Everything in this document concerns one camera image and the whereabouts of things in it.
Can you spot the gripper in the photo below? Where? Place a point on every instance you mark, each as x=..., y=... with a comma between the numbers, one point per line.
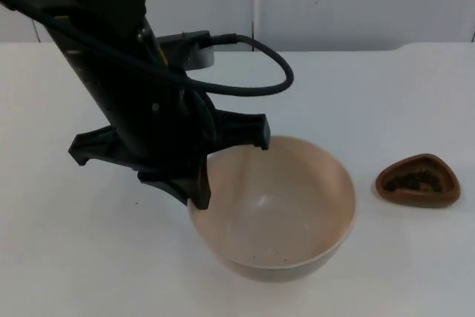
x=148, y=135

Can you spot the pale wooden bowl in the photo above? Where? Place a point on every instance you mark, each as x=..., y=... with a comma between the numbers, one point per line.
x=278, y=202

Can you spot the dark wooden cup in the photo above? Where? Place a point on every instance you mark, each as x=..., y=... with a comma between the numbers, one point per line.
x=415, y=200

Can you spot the coffee beans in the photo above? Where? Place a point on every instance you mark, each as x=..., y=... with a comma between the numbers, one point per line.
x=408, y=180

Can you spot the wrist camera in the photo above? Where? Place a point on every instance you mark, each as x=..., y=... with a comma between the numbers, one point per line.
x=185, y=53

